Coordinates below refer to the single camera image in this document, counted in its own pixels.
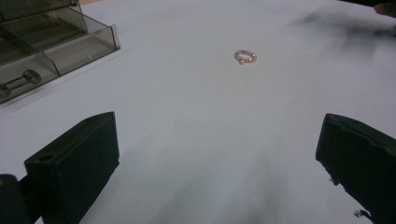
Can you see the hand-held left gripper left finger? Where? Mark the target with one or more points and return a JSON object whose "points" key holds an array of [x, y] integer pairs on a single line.
{"points": [[74, 168]]}

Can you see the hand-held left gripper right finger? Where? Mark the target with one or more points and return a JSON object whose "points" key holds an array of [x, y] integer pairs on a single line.
{"points": [[361, 158]]}

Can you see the smoky clear drawer organizer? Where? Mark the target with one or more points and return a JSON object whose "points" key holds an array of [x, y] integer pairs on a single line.
{"points": [[40, 46]]}

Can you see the small metal item in tray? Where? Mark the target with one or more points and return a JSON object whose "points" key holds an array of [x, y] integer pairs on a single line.
{"points": [[31, 76]]}

